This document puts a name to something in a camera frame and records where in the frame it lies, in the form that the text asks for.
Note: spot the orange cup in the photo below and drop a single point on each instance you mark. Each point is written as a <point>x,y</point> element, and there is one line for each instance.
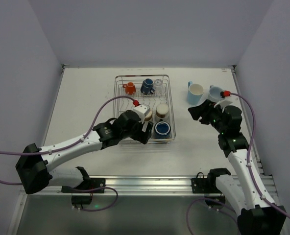
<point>129,88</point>

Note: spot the clear glass rear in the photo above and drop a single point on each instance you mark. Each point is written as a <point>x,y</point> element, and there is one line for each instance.
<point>158,87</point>

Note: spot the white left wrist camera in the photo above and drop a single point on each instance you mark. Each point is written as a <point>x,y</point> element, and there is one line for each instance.
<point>142,111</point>

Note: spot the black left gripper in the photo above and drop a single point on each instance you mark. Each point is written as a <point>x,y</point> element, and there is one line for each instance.
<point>142,132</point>

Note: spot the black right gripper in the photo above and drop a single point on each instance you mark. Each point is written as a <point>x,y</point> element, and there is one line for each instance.
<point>206,115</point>

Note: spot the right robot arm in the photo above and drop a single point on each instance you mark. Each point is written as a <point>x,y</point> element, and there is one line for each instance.
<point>257,213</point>

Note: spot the dark blue mug front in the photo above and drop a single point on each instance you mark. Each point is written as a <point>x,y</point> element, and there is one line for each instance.
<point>162,130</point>

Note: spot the left black controller box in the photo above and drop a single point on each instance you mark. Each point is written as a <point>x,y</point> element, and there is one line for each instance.
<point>81,201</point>

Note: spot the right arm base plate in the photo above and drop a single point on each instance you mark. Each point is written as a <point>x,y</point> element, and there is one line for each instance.
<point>200,184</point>

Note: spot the cream brown cup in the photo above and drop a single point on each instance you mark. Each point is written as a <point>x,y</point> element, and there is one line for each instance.
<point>162,112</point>
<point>148,117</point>

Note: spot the light blue faceted mug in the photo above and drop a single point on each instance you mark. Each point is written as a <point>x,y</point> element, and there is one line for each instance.
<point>195,93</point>

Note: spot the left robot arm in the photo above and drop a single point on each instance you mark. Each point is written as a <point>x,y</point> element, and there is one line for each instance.
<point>38,167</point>

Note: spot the right black controller box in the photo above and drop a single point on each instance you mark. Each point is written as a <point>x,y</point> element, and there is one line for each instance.
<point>216,202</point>

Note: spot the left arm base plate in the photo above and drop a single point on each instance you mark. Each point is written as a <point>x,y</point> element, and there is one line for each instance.
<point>91,185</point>

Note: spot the aluminium mounting rail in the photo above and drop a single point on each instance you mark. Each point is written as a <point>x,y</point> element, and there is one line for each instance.
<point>148,186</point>

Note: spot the pale blue white cup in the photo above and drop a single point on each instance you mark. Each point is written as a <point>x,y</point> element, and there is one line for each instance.
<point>214,94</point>

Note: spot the wire dish rack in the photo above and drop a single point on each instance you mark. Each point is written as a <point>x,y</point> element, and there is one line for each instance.
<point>162,96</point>

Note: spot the dark blue cup rear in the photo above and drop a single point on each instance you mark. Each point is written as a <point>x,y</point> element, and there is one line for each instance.
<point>147,87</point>

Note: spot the black controller box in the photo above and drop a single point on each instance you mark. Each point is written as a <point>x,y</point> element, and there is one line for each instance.
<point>81,201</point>
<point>216,202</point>

